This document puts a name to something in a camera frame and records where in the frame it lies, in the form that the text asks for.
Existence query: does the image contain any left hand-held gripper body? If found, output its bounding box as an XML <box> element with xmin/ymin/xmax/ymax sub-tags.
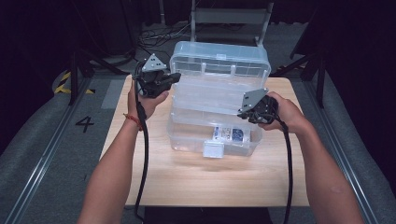
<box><xmin>134</xmin><ymin>53</ymin><xmax>171</xmax><ymax>99</ymax></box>

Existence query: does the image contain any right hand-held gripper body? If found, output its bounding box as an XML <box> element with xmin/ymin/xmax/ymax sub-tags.
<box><xmin>239</xmin><ymin>88</ymin><xmax>280</xmax><ymax>125</ymax></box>

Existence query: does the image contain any white and blue packet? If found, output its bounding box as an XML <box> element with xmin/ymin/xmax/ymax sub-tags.
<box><xmin>212</xmin><ymin>125</ymin><xmax>252</xmax><ymax>144</ymax></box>

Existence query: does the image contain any clear plastic storage box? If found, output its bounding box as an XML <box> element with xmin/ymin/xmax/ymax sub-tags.
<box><xmin>166</xmin><ymin>40</ymin><xmax>272</xmax><ymax>159</ymax></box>

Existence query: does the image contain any person's left hand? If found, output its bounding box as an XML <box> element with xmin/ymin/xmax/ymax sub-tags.
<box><xmin>127</xmin><ymin>81</ymin><xmax>171</xmax><ymax>123</ymax></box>

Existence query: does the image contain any person's right hand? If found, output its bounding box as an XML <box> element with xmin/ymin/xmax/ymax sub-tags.
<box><xmin>258</xmin><ymin>91</ymin><xmax>313</xmax><ymax>134</ymax></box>

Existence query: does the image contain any black tripod stand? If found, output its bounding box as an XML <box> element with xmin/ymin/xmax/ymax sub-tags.
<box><xmin>270</xmin><ymin>52</ymin><xmax>329</xmax><ymax>110</ymax></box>
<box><xmin>67</xmin><ymin>49</ymin><xmax>131</xmax><ymax>106</ymax></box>

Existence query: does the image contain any grey metal pole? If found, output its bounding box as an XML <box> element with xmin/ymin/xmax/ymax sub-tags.
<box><xmin>158</xmin><ymin>0</ymin><xmax>166</xmax><ymax>26</ymax></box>

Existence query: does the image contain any grey metal stand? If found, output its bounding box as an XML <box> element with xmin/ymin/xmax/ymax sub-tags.
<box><xmin>189</xmin><ymin>0</ymin><xmax>275</xmax><ymax>49</ymax></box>

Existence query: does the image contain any yellow and black floor tape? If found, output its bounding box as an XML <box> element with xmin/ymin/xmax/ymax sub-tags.
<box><xmin>53</xmin><ymin>71</ymin><xmax>96</xmax><ymax>95</ymax></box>

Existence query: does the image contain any red string bracelet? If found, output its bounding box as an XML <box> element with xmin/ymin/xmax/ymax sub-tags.
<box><xmin>123</xmin><ymin>113</ymin><xmax>143</xmax><ymax>132</ymax></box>

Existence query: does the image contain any bundle of floor cables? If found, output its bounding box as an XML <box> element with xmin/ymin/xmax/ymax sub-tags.
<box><xmin>102</xmin><ymin>21</ymin><xmax>194</xmax><ymax>76</ymax></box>

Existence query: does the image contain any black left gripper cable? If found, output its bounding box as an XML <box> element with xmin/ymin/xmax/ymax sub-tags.
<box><xmin>133</xmin><ymin>62</ymin><xmax>150</xmax><ymax>224</ymax></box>

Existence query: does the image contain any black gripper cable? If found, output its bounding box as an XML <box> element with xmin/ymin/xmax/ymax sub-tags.
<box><xmin>133</xmin><ymin>62</ymin><xmax>150</xmax><ymax>224</ymax></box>
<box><xmin>274</xmin><ymin>115</ymin><xmax>294</xmax><ymax>224</ymax></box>

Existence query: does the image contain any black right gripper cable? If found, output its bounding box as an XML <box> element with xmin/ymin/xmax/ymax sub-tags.
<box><xmin>274</xmin><ymin>115</ymin><xmax>294</xmax><ymax>224</ymax></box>

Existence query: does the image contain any metal floor rail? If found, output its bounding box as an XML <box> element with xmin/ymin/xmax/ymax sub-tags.
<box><xmin>4</xmin><ymin>77</ymin><xmax>92</xmax><ymax>224</ymax></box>
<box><xmin>303</xmin><ymin>80</ymin><xmax>379</xmax><ymax>224</ymax></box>

